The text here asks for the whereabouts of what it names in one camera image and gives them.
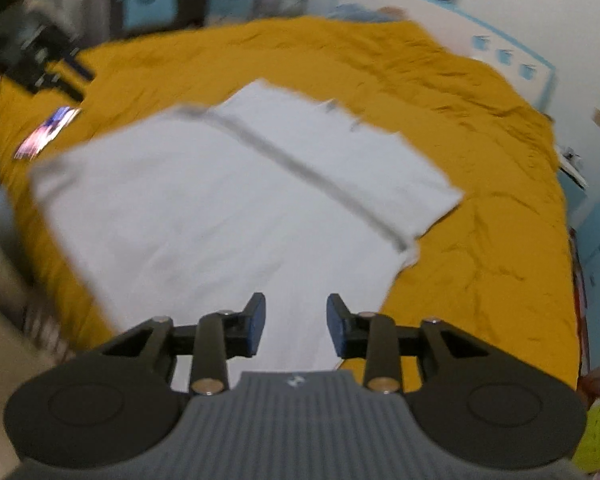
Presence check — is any blue smiley storage box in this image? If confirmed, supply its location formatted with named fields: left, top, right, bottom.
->
left=119, top=0, right=178, bottom=32

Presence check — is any smartphone with lit screen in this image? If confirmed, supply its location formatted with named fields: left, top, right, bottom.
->
left=14, top=106, right=81, bottom=160

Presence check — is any white bedside table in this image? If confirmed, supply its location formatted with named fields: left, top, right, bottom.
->
left=555, top=144, right=588, bottom=191

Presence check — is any mustard yellow bed cover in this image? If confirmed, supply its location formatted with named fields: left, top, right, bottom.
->
left=0, top=18, right=580, bottom=384

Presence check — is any white t-shirt with blue print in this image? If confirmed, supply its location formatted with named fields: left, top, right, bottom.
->
left=31, top=80, right=463, bottom=382

